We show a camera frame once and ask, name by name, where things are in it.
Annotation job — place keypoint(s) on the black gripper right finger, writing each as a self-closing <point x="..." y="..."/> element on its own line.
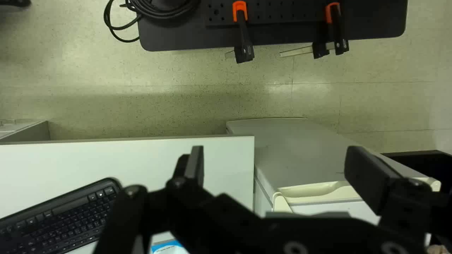
<point x="372" y="178"/>

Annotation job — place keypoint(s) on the white mini fridge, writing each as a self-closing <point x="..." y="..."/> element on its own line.
<point x="297" y="150"/>

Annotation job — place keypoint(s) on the white desk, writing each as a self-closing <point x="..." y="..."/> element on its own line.
<point x="94" y="164"/>

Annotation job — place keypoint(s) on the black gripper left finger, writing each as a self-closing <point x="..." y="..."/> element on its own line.
<point x="194" y="164"/>

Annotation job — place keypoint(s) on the blue printed paper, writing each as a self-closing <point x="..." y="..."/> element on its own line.
<point x="167" y="248"/>

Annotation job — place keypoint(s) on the black computer keyboard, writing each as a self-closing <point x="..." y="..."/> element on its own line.
<point x="61" y="221"/>

